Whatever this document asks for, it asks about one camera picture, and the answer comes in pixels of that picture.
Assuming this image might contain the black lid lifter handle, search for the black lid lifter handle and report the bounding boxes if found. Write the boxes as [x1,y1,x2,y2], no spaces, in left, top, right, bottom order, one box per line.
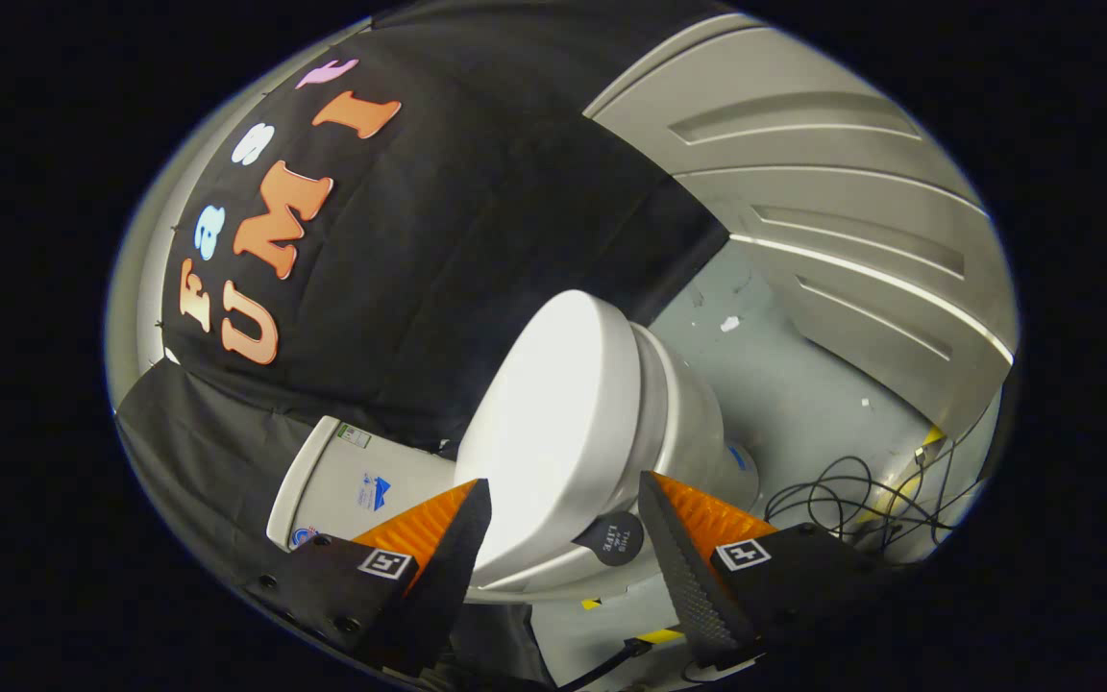
[573,511,647,568]

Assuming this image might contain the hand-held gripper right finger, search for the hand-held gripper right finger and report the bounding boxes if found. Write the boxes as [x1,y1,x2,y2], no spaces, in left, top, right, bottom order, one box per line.
[638,471,900,672]

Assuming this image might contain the white toilet with tank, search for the white toilet with tank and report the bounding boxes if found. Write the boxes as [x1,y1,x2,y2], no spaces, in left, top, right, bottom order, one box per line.
[267,322,762,606]

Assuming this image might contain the white drawer cabinet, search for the white drawer cabinet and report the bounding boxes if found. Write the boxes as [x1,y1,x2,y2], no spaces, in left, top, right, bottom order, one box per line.
[582,12,1019,435]

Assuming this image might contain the black floor cables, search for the black floor cables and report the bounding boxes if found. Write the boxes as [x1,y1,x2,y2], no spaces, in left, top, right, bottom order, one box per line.
[763,428,983,560]

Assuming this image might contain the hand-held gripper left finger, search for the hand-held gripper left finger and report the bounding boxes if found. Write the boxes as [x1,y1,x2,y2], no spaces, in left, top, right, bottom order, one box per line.
[246,478,494,679]

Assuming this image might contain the black backdrop cloth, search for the black backdrop cloth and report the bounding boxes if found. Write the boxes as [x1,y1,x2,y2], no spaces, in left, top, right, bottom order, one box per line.
[114,0,733,618]

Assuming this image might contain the white toilet lid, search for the white toilet lid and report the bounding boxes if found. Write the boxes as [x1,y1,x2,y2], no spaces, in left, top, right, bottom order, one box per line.
[455,289,647,588]

